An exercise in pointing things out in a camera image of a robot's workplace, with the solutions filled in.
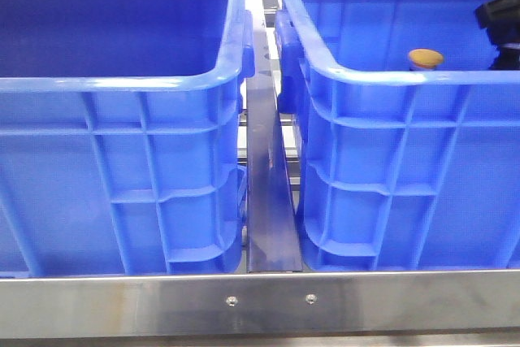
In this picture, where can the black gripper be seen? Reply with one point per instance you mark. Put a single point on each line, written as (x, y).
(500, 19)

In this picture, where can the yellow mushroom push button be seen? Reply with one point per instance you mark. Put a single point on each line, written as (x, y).
(423, 59)

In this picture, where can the blue plastic crate right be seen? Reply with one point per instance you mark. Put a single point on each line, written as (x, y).
(400, 170)

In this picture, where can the blue plastic crate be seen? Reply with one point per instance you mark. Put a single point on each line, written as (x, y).
(119, 124)
(400, 170)

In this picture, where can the blue plastic crate left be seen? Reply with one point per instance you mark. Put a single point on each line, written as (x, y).
(119, 124)

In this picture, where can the stainless steel front rail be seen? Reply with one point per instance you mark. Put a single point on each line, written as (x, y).
(281, 303)

